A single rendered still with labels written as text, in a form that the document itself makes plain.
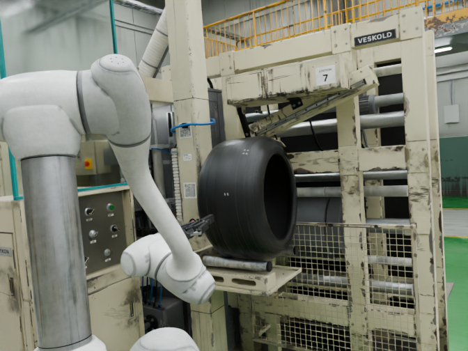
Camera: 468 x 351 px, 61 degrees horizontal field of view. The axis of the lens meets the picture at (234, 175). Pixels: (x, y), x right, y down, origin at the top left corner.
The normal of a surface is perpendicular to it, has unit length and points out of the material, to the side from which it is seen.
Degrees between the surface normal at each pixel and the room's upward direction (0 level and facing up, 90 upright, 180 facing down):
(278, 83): 90
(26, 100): 87
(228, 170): 59
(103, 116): 127
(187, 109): 90
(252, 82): 90
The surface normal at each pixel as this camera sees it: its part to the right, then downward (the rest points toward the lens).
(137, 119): 0.62, 0.55
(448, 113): -0.60, 0.09
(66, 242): 0.72, -0.12
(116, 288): 0.85, -0.04
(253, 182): 0.25, -0.24
